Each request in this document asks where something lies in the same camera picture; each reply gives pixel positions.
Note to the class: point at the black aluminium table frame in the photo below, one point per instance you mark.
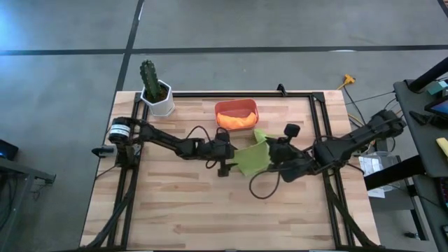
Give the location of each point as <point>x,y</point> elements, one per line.
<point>318,210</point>

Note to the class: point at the black table edge clamp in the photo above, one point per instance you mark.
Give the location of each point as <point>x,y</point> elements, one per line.
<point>281,89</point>

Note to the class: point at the white hexagonal plant pot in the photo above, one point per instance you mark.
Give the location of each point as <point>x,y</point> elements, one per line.
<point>162,105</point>

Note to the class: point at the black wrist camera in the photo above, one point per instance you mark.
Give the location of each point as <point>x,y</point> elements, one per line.
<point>224,169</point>
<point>292,130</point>

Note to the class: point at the clear plastic box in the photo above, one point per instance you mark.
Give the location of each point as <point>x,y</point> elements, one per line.
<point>379,168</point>

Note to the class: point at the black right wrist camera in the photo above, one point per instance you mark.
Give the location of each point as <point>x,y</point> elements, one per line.
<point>292,130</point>

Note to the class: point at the green cactus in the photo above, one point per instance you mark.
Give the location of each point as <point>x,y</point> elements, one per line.
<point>150,80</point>

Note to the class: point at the black device with blue light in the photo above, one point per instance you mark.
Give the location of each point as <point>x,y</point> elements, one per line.
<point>7,150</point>

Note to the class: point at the black desk pole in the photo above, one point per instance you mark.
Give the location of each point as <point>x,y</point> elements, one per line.
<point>428,75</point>

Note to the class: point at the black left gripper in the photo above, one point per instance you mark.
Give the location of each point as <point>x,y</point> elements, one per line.
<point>217,148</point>

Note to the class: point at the grey metal side table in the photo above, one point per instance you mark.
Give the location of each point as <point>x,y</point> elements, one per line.
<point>21,196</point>

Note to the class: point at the teal small box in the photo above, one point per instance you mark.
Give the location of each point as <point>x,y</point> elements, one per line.
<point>437,87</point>

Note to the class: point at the orange plastic basket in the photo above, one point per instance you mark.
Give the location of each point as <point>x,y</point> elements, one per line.
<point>236,105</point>

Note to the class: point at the dark grey side desk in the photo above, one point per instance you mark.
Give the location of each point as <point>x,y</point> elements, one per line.
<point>420,154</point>

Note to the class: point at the green microfiber towel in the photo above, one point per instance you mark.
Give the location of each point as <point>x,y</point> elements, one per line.
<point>253,157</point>

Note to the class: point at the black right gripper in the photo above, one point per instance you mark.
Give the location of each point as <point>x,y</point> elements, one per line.
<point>285,152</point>

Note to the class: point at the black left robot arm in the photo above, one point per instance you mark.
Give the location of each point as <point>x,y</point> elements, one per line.
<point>161,140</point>

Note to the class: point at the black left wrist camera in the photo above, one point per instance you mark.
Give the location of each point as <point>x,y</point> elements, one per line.
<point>224,169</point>

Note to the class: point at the black tablet screen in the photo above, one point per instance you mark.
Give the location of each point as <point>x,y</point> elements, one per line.
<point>437,106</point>

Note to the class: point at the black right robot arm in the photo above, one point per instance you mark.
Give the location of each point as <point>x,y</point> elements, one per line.
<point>353,143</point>

